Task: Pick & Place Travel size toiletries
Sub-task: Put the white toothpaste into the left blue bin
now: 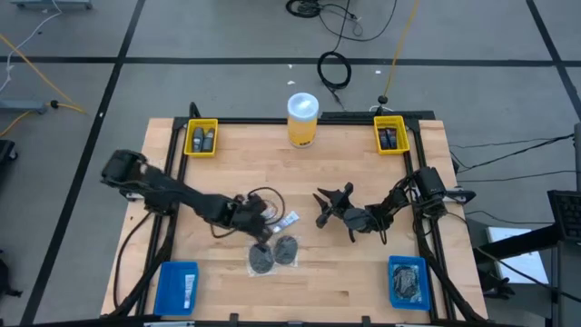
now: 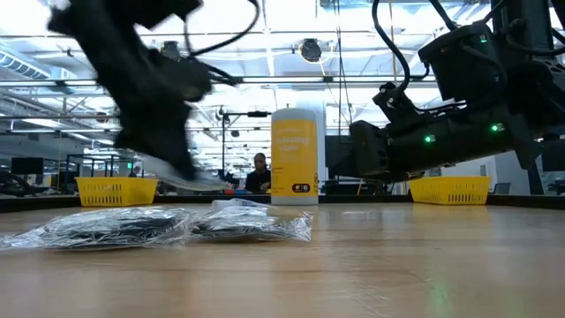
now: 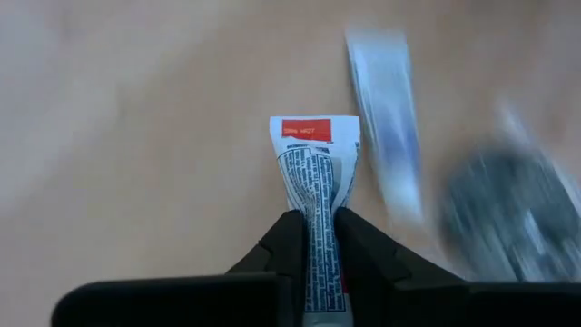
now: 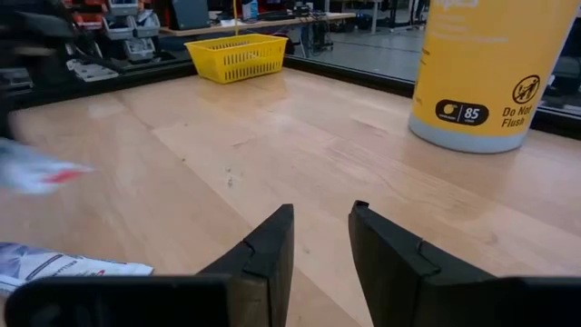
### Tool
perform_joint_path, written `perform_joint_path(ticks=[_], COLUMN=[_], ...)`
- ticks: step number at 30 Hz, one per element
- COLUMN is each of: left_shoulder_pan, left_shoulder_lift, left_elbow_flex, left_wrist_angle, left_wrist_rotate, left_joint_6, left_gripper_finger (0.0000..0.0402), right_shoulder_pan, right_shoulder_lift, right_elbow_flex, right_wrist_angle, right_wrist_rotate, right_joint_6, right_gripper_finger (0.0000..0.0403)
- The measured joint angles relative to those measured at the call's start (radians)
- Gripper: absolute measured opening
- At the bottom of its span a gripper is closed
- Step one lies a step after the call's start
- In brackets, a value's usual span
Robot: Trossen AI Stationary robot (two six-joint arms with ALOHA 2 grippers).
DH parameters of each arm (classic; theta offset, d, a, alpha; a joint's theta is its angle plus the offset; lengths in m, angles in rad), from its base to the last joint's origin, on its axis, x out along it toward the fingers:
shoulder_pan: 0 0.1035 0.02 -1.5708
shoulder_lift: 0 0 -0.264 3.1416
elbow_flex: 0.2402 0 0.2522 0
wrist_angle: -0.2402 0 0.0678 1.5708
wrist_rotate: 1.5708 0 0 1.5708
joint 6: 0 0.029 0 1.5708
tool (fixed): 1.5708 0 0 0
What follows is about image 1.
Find yellow disinfecting wipes canister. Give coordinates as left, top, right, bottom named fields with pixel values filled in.
left=286, top=92, right=320, bottom=149

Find black floor cables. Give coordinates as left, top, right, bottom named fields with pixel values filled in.
left=448, top=132, right=578, bottom=183

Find black keyboard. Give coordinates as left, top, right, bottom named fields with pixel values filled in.
left=546, top=189, right=581, bottom=243

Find white floor cable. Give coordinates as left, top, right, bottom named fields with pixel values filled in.
left=0, top=0, right=64, bottom=93

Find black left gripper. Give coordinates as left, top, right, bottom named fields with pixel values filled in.
left=229, top=199, right=276, bottom=245

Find black base cable bundle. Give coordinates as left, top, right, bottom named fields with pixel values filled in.
left=409, top=212, right=490, bottom=324
left=108, top=210, right=183, bottom=318

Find grey floor base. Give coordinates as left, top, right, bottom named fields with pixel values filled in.
left=0, top=99, right=49, bottom=115

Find clear bag with black item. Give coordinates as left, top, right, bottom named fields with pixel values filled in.
left=391, top=263, right=424, bottom=303
left=246, top=242, right=277, bottom=278
left=272, top=233, right=300, bottom=267

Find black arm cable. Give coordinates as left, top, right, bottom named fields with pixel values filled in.
left=209, top=186, right=287, bottom=241
left=378, top=213, right=391, bottom=247

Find yellow slotted plastic basket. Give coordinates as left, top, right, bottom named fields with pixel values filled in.
left=182, top=118, right=220, bottom=159
left=372, top=114, right=411, bottom=157

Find black cable coil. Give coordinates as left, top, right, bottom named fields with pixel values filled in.
left=284, top=0, right=324, bottom=20

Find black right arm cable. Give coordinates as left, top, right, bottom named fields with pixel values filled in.
left=378, top=213, right=391, bottom=247

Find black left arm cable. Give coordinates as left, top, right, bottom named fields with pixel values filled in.
left=209, top=186, right=287, bottom=241

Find blue plastic bin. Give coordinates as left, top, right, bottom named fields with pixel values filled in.
left=153, top=260, right=201, bottom=317
left=387, top=254, right=433, bottom=312

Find white box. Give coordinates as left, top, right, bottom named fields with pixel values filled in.
left=486, top=224, right=551, bottom=285

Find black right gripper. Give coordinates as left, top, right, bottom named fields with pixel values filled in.
left=312, top=186, right=354, bottom=230

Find black floor equipment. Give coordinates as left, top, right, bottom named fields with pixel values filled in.
left=0, top=139, right=20, bottom=166

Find black aluminium table frame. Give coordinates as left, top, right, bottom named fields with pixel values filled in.
left=133, top=110, right=490, bottom=327

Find black coiled floor cable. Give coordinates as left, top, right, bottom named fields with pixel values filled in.
left=316, top=50, right=353, bottom=91

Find thin black floor cable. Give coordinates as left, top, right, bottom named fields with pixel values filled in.
left=317, top=0, right=400, bottom=44

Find white travel tube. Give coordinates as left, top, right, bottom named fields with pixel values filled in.
left=271, top=210, right=301, bottom=234
left=182, top=272, right=197, bottom=311

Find yellow floor cable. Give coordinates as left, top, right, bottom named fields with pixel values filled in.
left=382, top=0, right=421, bottom=99
left=0, top=33, right=88, bottom=138

